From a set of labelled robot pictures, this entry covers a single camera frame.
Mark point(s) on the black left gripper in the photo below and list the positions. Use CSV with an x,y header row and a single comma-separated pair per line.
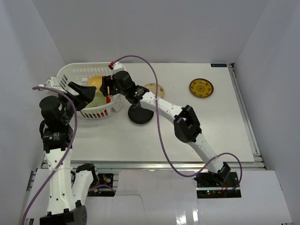
x,y
72,95

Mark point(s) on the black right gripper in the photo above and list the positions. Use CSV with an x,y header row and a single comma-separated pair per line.
x,y
107,80

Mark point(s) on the yellow square panda dish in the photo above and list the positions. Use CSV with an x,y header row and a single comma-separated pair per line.
x,y
95,81

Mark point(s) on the green square panda dish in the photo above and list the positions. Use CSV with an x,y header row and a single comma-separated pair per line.
x,y
98,100

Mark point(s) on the orange round plate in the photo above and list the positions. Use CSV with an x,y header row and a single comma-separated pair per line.
x,y
108,97

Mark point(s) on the black round plate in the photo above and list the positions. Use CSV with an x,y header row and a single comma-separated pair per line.
x,y
139,115

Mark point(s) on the yellow patterned round plate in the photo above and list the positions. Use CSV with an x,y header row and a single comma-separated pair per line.
x,y
201,88

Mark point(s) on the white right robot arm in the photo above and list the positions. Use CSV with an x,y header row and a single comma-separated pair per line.
x,y
186,124

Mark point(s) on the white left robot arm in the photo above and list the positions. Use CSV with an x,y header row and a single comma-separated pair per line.
x,y
67,188

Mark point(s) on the white plastic dish basket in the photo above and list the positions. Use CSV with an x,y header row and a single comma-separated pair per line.
x,y
81,73

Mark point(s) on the cream floral round plate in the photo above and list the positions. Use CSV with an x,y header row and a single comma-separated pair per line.
x,y
156,88

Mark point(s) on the blue table label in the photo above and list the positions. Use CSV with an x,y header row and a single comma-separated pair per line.
x,y
218,65

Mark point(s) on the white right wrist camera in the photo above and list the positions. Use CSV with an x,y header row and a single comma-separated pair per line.
x,y
116,67

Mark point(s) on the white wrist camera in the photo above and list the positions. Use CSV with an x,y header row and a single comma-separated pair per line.
x,y
58,83
116,67

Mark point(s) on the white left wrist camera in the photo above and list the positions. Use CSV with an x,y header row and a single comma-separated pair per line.
x,y
58,83

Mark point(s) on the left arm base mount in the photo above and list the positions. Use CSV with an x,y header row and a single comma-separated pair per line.
x,y
104,179

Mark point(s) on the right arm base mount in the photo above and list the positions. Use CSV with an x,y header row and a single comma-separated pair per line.
x,y
207,188

